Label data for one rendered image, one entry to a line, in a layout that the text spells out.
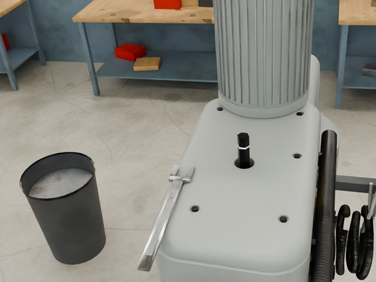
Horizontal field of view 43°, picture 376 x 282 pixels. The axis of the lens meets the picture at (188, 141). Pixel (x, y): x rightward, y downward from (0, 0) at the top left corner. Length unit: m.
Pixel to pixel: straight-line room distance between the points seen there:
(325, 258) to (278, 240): 0.12
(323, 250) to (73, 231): 2.47
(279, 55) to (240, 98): 0.12
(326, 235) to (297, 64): 0.34
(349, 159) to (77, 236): 2.23
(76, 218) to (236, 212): 2.38
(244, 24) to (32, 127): 4.21
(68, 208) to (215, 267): 2.33
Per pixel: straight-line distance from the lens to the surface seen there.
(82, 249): 3.32
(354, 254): 1.31
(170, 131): 4.49
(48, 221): 3.15
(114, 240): 3.50
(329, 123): 1.62
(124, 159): 4.23
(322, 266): 0.84
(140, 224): 3.57
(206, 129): 0.99
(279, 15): 0.93
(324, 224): 0.90
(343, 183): 1.27
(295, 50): 0.98
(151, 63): 5.17
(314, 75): 1.51
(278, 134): 0.97
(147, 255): 0.73
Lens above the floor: 2.43
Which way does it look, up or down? 34 degrees down
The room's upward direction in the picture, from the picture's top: 6 degrees counter-clockwise
